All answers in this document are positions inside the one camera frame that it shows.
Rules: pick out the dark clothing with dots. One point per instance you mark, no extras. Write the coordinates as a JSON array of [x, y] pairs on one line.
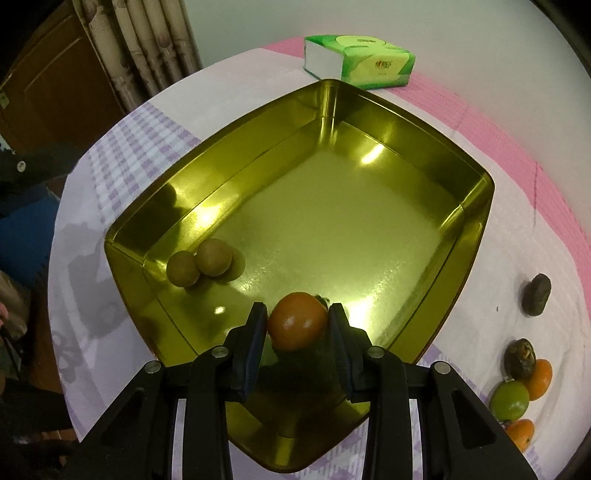
[[32, 170]]

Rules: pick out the pink purple checked tablecloth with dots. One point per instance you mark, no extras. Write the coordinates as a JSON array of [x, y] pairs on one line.
[[231, 92]]

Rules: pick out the green tissue pack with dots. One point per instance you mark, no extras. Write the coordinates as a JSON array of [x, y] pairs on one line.
[[369, 60]]

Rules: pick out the green lime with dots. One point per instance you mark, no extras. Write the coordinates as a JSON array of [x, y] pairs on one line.
[[509, 400]]

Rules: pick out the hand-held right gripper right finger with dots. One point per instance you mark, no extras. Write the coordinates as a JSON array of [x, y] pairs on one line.
[[342, 350]]

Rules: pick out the dark wrinkled fruit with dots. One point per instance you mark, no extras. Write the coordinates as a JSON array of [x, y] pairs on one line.
[[518, 357], [538, 294]]

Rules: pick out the gold tin box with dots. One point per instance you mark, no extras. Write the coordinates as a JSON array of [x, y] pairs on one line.
[[323, 207]]

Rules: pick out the orange-red persimmon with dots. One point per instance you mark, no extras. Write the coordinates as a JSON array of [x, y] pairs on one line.
[[295, 321]]

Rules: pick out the brown wooden door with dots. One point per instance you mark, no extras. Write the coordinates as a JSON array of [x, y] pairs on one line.
[[46, 83]]

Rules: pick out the orange mandarin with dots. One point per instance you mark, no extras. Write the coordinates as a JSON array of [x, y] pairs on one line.
[[541, 379], [521, 434]]

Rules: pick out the bamboo pattern curtain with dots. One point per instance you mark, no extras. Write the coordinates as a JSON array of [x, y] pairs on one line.
[[138, 46]]

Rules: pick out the brown-green round fruit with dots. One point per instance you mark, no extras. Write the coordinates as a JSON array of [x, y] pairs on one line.
[[215, 257], [182, 271]]

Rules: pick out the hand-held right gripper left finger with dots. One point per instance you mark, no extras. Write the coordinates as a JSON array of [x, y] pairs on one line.
[[251, 341]]

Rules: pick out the blue cloth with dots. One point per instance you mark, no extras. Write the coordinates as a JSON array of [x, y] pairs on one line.
[[25, 240]]

